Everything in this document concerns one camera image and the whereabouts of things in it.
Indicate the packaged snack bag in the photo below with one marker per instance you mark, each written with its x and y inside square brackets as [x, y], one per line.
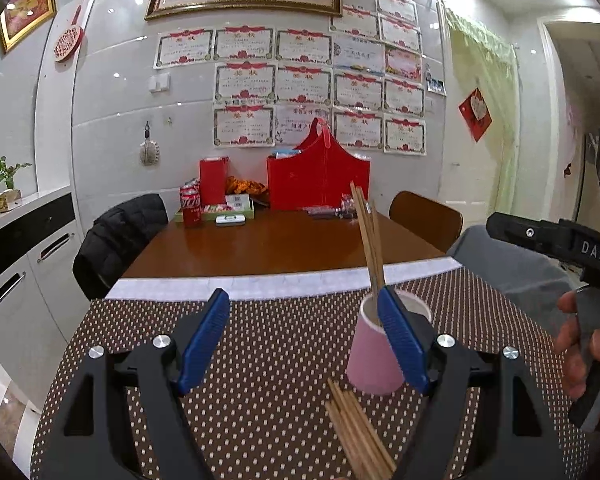
[346, 210]

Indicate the green flat box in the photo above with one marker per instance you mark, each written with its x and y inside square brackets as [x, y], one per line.
[239, 204]

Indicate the red diamond door decoration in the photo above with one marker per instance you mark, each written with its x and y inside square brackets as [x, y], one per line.
[476, 114]

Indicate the hanging scrub brush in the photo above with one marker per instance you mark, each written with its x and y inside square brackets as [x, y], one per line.
[149, 149]

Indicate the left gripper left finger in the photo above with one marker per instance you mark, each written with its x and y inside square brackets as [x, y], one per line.
[91, 435]

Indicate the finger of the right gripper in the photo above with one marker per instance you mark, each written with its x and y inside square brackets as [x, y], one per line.
[544, 237]

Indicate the white small device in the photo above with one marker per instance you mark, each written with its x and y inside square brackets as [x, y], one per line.
[230, 220]

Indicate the red soda can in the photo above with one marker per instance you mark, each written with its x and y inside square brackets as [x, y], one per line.
[191, 203]

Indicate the red round wall ornament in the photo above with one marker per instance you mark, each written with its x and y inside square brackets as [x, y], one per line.
[69, 40]

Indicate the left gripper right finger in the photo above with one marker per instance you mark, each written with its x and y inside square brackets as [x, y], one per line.
[492, 394]

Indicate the pink cylindrical cup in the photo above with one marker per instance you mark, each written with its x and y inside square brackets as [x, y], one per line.
[372, 366]

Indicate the orange snack packet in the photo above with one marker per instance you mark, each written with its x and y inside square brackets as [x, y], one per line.
[256, 190]

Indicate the black jacket on chair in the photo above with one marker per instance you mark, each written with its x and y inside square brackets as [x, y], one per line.
[115, 240]

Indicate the wooden chopsticks pile on mat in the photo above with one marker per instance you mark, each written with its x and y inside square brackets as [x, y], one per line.
[361, 444]

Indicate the right hand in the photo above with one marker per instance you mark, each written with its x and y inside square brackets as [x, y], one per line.
[568, 342]

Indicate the small potted plant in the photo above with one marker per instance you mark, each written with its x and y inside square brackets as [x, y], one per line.
[10, 198]

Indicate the white sideboard cabinet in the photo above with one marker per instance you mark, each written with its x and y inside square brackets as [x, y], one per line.
[41, 306]

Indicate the white paper strip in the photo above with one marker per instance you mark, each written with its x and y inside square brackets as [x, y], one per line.
[249, 287]

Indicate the brown polka dot placemat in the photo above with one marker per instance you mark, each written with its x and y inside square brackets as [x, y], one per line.
[260, 413]

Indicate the green curtain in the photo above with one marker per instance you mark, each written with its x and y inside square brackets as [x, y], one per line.
[485, 67]

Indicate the brown wooden chair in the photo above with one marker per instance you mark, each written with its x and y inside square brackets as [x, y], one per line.
[438, 224]

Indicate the grey upholstered chair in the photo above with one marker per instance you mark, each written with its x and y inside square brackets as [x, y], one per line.
[532, 282]

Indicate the red tall box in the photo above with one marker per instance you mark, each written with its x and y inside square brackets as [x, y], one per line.
[213, 172]

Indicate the red felt bag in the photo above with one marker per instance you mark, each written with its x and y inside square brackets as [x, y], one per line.
[319, 175]

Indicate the gold framed red picture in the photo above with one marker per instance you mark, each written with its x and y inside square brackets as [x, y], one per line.
[22, 17]

